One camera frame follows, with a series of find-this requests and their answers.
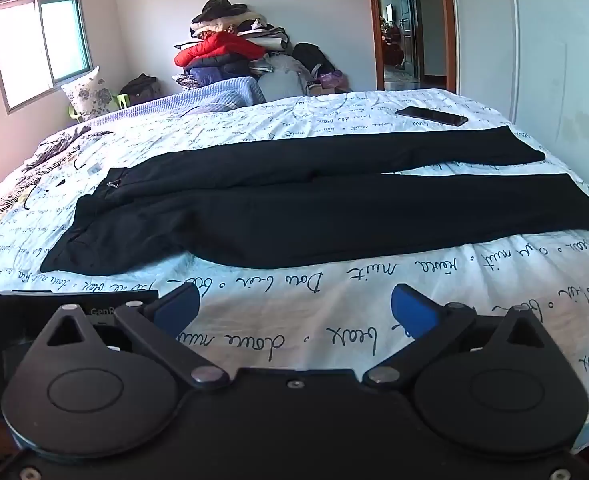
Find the sliding glass window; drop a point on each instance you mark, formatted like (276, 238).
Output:
(39, 45)

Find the brown wooden door frame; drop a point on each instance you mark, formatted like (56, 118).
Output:
(450, 25)

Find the black smartphone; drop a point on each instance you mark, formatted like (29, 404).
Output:
(430, 115)

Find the dark floral bedding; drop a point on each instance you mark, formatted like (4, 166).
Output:
(57, 147)

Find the black garment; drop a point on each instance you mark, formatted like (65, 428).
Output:
(222, 7)

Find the green plastic stool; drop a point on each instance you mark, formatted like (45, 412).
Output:
(122, 100)

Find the grey garment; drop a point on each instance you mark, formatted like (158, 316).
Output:
(284, 77)

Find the black bag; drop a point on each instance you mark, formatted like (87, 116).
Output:
(140, 87)

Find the light blue quilted blanket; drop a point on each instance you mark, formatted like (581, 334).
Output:
(214, 95)

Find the white script-printed bed sheet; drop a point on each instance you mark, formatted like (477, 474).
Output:
(324, 310)

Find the red puffer jacket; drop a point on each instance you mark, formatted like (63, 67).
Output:
(219, 47)

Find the black pants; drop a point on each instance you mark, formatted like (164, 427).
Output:
(274, 210)

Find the white folded clothes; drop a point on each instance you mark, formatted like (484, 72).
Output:
(264, 35)

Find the floral pillow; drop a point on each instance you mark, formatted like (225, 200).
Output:
(88, 94)

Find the black backpack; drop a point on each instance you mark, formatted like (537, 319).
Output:
(312, 57)

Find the frosted wardrobe sliding door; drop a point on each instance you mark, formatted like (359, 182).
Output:
(539, 50)

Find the navy puffer jacket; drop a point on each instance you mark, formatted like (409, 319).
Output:
(214, 71)

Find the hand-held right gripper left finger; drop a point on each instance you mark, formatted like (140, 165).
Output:
(177, 306)

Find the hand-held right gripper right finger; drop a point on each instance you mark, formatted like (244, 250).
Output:
(414, 307)

